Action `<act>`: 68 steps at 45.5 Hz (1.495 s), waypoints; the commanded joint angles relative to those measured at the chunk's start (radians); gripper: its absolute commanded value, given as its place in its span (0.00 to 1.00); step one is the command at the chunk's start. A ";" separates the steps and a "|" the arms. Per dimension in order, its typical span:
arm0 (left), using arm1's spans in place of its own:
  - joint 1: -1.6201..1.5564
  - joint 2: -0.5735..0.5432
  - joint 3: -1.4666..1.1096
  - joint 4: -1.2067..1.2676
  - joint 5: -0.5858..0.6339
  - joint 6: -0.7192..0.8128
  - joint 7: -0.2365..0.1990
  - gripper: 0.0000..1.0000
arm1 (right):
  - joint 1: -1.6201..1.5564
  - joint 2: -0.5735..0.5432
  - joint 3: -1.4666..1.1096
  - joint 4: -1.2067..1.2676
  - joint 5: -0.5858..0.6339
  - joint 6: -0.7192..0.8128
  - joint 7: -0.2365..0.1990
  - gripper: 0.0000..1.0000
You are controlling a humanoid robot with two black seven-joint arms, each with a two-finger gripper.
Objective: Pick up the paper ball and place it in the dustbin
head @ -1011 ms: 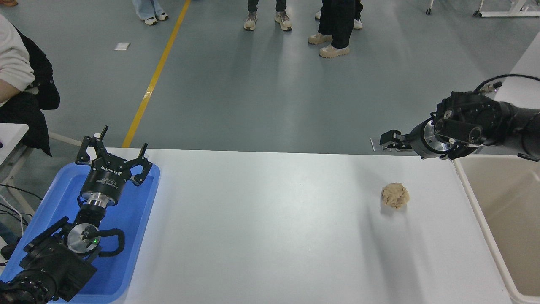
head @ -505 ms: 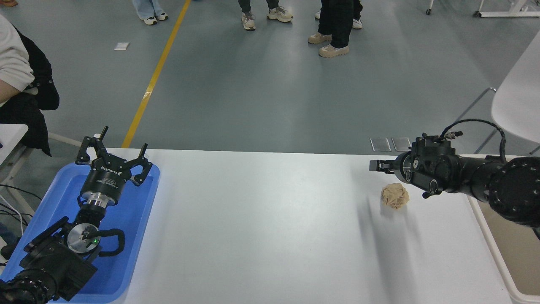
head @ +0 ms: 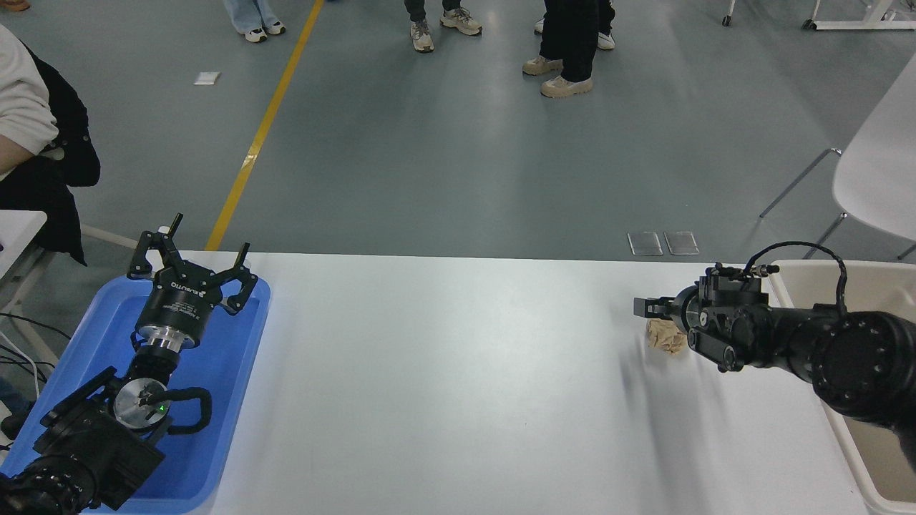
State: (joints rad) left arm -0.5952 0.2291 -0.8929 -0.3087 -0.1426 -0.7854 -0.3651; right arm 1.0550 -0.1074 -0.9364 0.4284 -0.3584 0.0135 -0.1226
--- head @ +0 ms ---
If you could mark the large pale bin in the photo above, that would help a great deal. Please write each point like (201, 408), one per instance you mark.
(801, 286)

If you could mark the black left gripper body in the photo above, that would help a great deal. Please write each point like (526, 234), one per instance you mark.
(179, 304)

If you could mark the blue plastic tray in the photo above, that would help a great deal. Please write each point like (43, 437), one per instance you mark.
(215, 400)

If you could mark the white furniture base frame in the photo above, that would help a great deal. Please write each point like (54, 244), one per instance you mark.
(859, 25)

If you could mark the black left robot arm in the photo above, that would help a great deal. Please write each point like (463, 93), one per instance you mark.
(93, 443)

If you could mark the clear floor plate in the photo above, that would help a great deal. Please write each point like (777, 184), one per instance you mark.
(681, 243)
(645, 243)

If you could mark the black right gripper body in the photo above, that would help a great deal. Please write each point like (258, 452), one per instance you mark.
(683, 309)

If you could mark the tan paper ball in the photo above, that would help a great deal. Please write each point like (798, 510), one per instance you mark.
(665, 340)

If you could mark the white metal bar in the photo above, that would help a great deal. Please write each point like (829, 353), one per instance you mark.
(107, 236)

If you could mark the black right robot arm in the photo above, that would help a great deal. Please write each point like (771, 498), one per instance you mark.
(859, 357)

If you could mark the white furniture leg with caster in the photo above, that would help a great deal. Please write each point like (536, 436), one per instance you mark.
(728, 18)

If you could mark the white side table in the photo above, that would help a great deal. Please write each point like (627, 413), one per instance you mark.
(21, 232)

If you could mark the white chair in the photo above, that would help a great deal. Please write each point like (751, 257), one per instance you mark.
(880, 172)

